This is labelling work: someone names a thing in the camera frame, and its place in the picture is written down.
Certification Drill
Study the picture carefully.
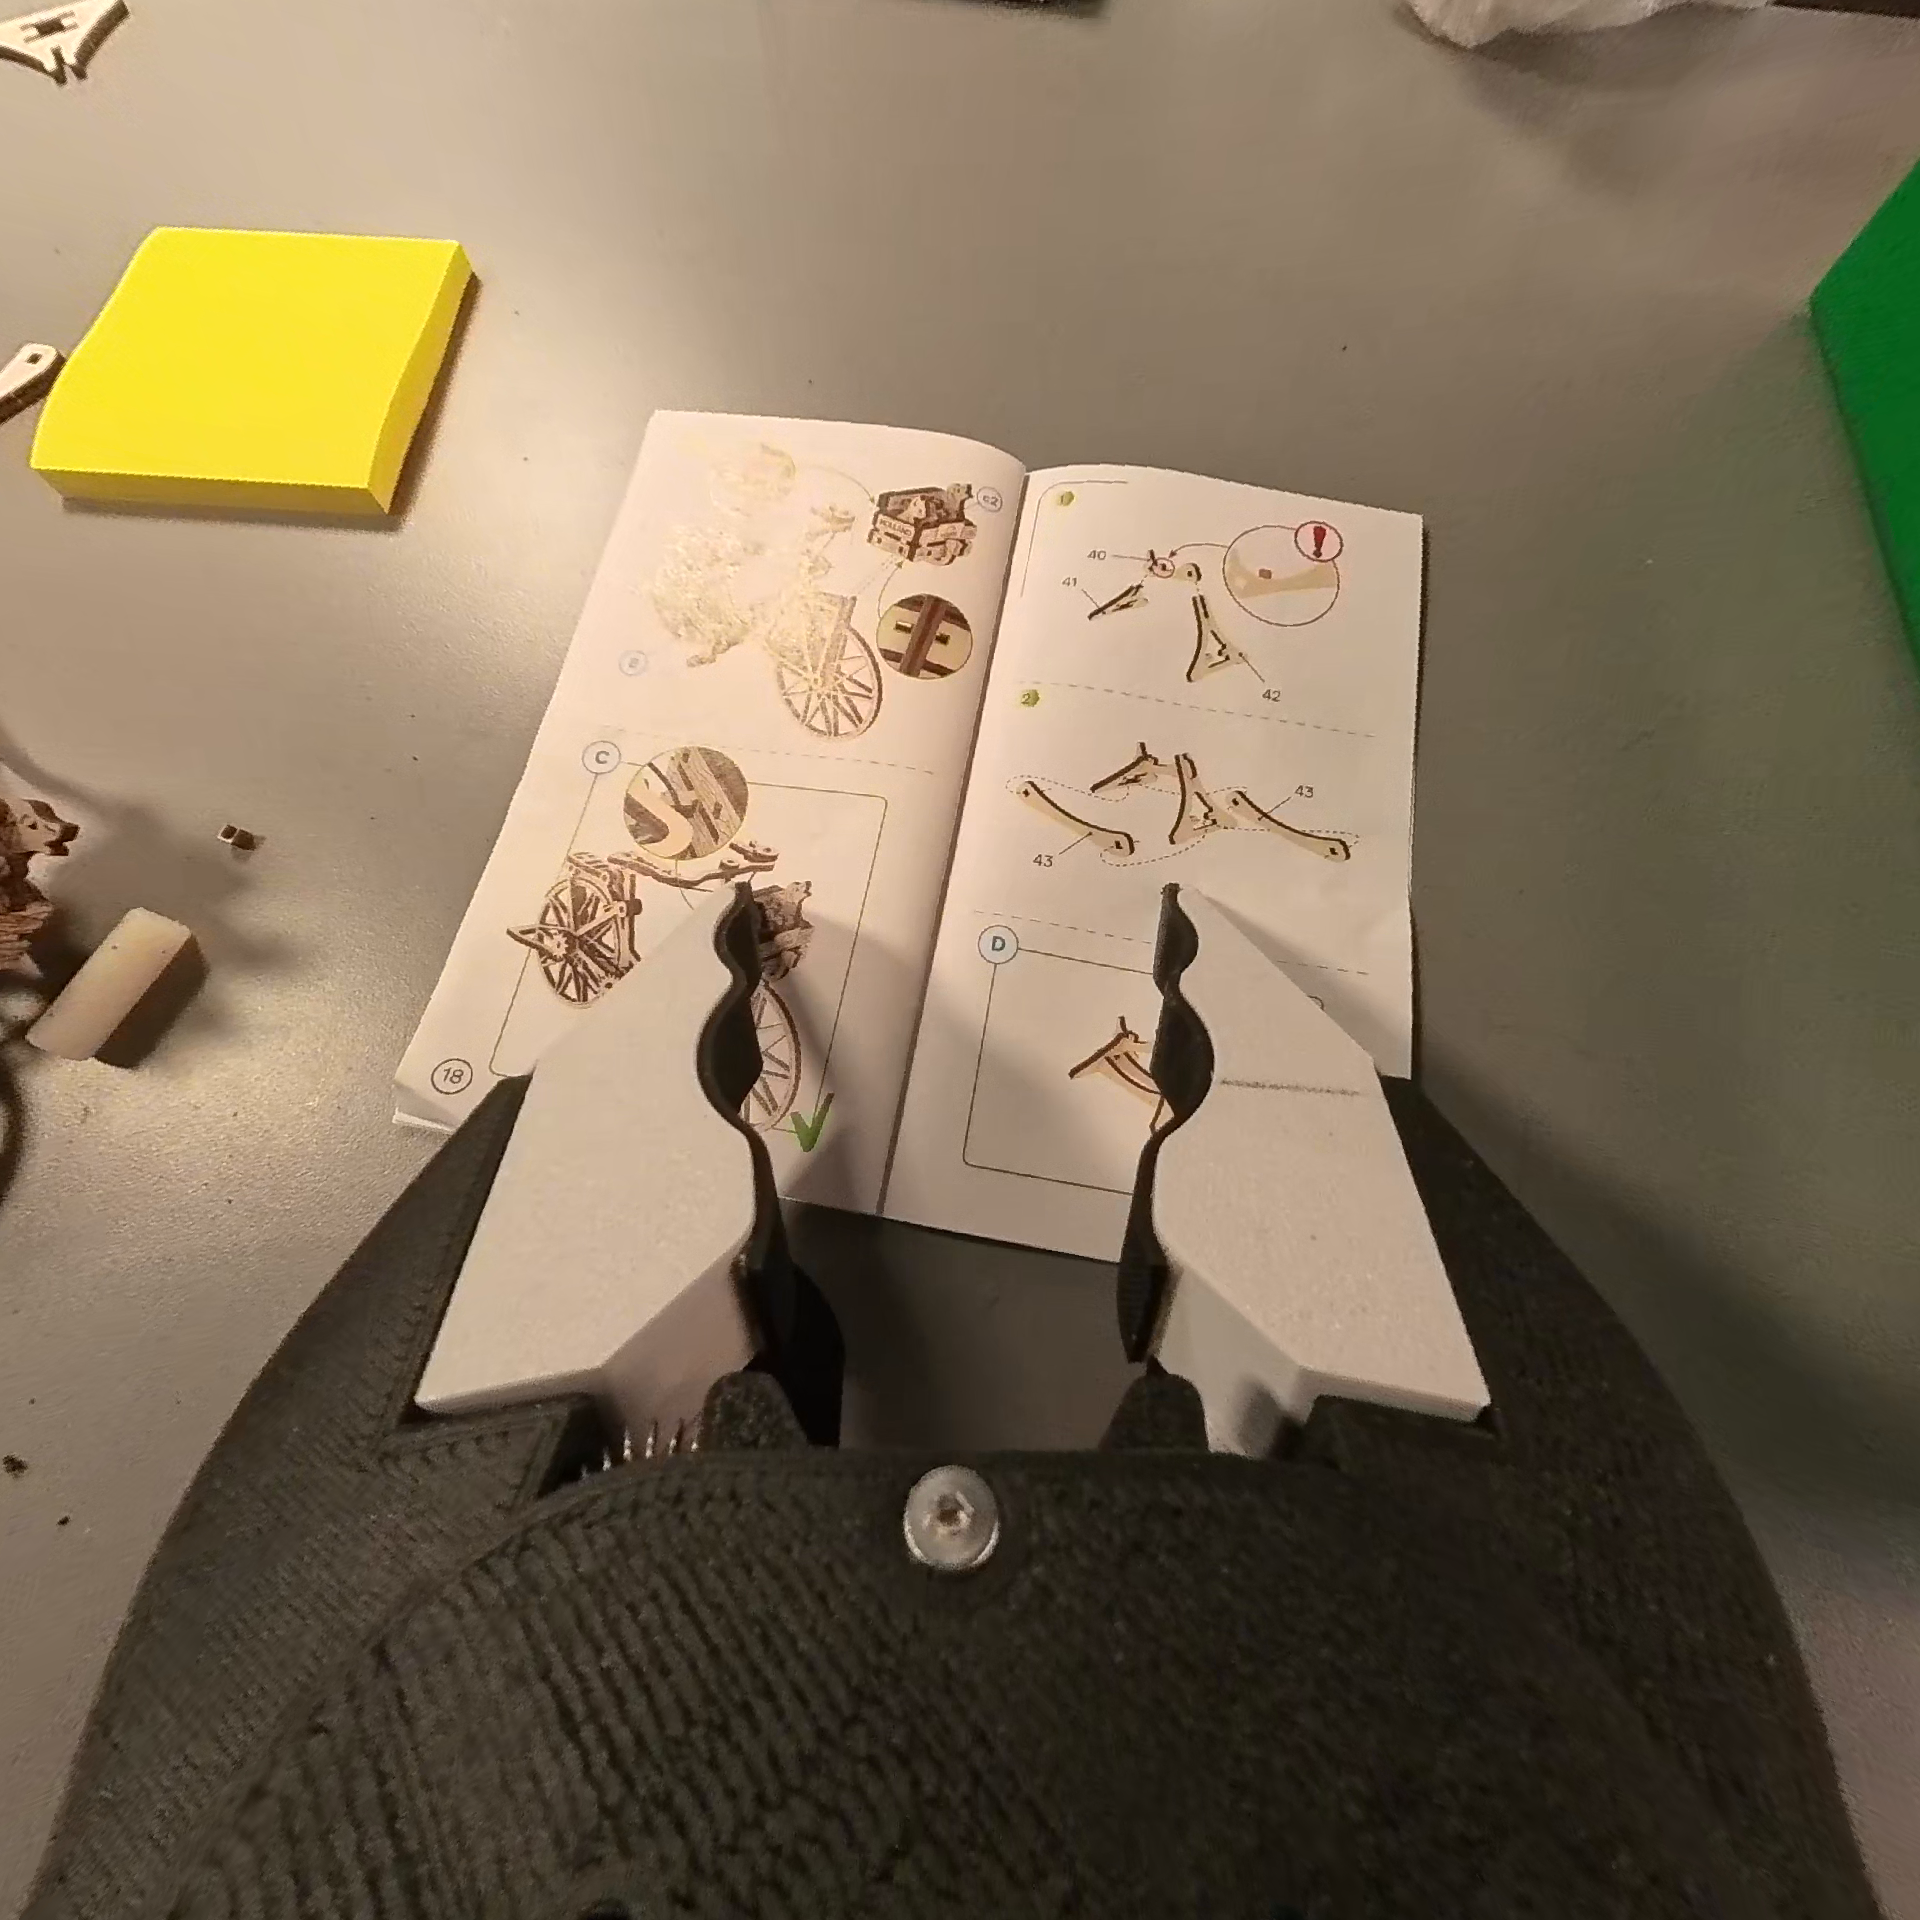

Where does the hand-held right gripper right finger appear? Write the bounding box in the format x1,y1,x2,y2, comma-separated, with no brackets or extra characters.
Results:
1107,882,1495,1460

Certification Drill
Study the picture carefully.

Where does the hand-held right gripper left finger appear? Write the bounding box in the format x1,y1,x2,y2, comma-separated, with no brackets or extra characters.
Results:
411,882,846,1450

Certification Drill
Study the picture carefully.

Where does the wooden model instruction booklet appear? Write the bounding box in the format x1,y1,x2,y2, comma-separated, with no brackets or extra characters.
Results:
390,406,1427,1265

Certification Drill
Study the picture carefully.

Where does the engraved wooden model assembly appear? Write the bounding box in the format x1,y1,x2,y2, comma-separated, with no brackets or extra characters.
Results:
0,795,80,985

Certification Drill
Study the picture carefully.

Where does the white wax block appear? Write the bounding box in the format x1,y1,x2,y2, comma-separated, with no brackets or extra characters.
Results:
22,902,207,1067

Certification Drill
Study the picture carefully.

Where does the yellow sticky note pad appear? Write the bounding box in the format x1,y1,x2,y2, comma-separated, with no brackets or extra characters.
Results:
29,225,476,519

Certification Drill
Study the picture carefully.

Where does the green box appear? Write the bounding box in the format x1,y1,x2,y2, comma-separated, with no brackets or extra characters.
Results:
1807,187,1920,677

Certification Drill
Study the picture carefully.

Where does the triangular wooden frame part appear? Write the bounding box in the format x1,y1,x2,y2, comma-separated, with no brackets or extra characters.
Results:
0,0,134,85

